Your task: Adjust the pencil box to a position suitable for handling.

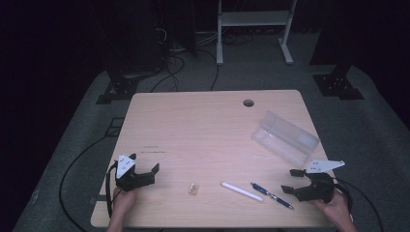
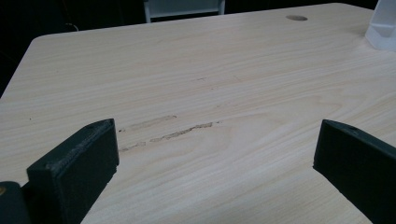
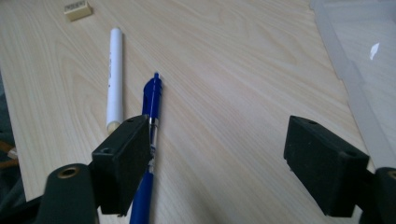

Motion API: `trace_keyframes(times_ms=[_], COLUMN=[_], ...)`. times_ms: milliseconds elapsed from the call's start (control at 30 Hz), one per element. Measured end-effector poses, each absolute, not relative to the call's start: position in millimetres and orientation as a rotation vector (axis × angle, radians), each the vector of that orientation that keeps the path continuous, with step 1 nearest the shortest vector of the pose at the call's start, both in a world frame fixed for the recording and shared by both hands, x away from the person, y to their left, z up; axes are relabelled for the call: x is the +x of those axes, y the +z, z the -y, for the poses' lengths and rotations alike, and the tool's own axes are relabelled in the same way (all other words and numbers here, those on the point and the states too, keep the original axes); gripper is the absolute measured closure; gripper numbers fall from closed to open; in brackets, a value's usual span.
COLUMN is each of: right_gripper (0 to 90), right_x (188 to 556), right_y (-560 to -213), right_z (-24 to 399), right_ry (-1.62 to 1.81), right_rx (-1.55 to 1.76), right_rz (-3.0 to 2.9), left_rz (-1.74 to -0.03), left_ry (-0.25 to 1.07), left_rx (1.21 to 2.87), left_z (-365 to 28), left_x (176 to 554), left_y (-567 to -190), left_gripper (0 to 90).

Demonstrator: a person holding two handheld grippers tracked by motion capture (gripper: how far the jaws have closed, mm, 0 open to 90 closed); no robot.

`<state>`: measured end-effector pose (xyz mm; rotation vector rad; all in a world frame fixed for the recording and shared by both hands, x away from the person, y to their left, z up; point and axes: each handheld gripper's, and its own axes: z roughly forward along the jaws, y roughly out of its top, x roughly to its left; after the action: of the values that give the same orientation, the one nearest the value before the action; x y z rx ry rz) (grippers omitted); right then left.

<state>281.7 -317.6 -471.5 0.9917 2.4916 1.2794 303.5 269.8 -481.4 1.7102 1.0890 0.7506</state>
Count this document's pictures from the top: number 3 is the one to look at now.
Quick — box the white pen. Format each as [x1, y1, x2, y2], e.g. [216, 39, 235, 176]
[106, 27, 125, 135]

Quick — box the blue ballpoint pen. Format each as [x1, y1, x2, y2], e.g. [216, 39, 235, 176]
[129, 72, 163, 224]

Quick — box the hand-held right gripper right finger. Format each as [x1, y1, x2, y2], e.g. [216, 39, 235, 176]
[283, 115, 371, 217]

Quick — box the cream eraser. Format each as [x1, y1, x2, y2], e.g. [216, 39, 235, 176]
[64, 0, 93, 22]

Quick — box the orange cord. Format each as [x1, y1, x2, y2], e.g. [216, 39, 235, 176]
[0, 140, 20, 170]

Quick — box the translucent plastic storage box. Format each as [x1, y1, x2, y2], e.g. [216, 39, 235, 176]
[309, 0, 396, 171]

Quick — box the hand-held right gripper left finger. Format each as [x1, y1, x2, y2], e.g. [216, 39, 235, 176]
[91, 114, 152, 217]

